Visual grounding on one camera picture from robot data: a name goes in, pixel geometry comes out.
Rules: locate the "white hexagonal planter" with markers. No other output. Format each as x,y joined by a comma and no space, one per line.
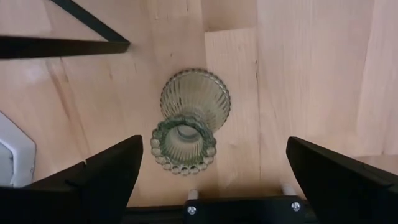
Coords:
18,149

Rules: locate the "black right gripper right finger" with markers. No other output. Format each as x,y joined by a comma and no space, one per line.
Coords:
342,193

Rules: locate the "green glass candlestick holder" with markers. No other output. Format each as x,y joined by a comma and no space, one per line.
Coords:
192,93

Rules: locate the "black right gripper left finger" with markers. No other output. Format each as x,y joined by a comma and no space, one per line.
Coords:
93,193

